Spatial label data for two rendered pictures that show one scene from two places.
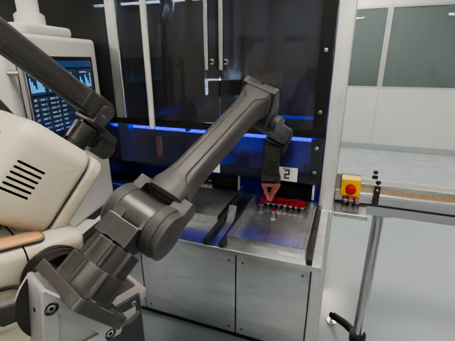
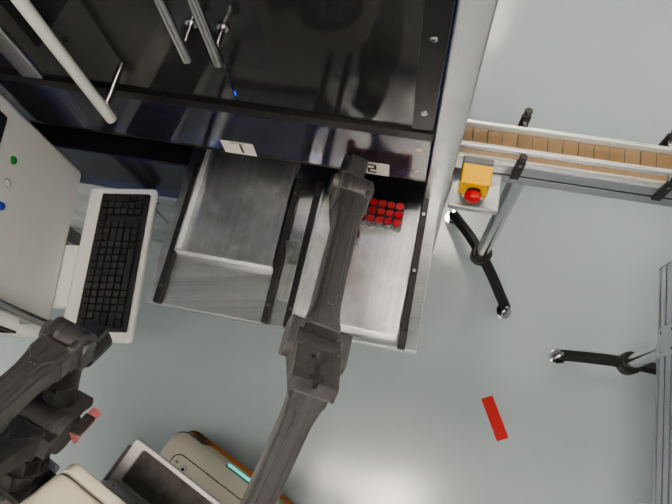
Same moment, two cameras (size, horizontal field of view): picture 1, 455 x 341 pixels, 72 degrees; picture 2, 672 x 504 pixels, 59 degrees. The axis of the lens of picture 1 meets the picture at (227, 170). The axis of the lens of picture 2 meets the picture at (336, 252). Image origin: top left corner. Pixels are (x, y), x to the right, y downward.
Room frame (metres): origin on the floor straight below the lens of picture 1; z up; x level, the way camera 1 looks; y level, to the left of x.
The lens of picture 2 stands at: (0.55, -0.15, 2.31)
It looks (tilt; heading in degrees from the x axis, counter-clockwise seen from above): 70 degrees down; 2
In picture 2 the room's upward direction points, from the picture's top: 11 degrees counter-clockwise
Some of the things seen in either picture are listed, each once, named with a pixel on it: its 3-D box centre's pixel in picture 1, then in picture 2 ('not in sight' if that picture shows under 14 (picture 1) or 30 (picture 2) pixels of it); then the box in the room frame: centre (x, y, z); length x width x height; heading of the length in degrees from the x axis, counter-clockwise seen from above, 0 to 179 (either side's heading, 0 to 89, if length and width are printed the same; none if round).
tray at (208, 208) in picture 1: (203, 198); (240, 200); (1.26, 0.10, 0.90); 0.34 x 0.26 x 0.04; 160
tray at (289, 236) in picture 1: (275, 222); (358, 261); (1.04, -0.18, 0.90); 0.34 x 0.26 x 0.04; 160
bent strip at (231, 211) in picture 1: (226, 220); (286, 271); (1.04, 0.00, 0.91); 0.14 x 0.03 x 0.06; 159
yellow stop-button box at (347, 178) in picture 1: (350, 185); (475, 177); (1.17, -0.49, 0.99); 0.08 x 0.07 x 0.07; 160
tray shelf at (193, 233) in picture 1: (235, 216); (297, 238); (1.13, -0.03, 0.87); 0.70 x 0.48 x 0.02; 70
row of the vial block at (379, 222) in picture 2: (282, 208); (366, 220); (1.14, -0.22, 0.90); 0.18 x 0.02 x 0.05; 70
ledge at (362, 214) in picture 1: (350, 209); (475, 186); (1.20, -0.52, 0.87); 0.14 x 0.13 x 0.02; 160
